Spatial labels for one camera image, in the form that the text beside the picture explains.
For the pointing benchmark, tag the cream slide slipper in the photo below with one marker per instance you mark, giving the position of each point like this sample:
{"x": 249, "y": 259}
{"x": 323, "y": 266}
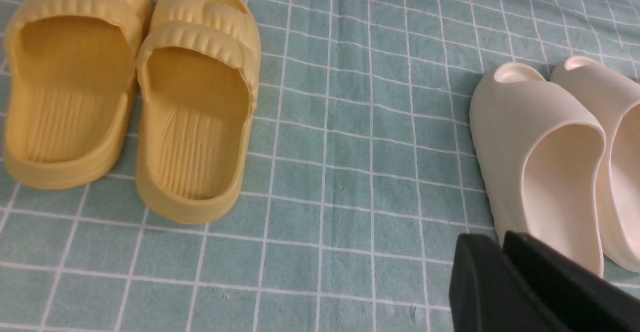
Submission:
{"x": 539, "y": 151}
{"x": 614, "y": 100}

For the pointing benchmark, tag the left yellow slipper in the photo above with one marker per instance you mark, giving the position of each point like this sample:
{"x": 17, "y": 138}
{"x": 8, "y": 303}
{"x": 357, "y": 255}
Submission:
{"x": 73, "y": 67}

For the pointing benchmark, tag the right yellow slipper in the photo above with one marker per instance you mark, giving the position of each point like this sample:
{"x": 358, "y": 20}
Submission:
{"x": 198, "y": 69}

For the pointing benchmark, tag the left cream slide slipper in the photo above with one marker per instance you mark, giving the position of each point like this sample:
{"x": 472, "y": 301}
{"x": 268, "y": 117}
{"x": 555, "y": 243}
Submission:
{"x": 539, "y": 151}

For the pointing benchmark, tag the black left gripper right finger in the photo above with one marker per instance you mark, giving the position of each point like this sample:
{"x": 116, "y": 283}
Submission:
{"x": 582, "y": 300}

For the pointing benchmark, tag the green checked cloth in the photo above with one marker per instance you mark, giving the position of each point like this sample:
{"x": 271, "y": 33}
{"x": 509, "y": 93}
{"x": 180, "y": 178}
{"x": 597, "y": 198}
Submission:
{"x": 360, "y": 175}

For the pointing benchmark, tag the yellow slipper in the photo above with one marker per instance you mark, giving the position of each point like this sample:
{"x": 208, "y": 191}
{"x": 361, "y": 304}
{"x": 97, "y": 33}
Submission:
{"x": 198, "y": 69}
{"x": 73, "y": 67}

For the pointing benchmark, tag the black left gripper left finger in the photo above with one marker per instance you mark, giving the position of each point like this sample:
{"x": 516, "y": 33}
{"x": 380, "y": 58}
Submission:
{"x": 487, "y": 292}

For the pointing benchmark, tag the right cream slide slipper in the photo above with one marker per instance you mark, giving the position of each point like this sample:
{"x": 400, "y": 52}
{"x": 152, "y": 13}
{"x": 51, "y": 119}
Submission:
{"x": 614, "y": 100}

